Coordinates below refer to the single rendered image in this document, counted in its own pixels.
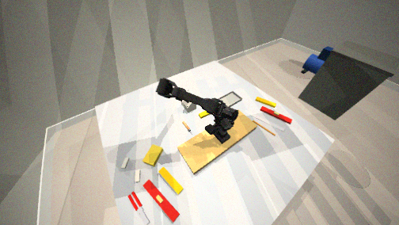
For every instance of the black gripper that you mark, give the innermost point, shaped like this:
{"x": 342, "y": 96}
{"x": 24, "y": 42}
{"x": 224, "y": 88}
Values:
{"x": 212, "y": 129}

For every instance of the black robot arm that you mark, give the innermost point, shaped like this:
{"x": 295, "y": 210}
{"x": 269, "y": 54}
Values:
{"x": 165, "y": 88}

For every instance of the red flat bar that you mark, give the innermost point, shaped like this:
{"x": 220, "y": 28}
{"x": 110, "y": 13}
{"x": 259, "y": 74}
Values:
{"x": 276, "y": 115}
{"x": 170, "y": 211}

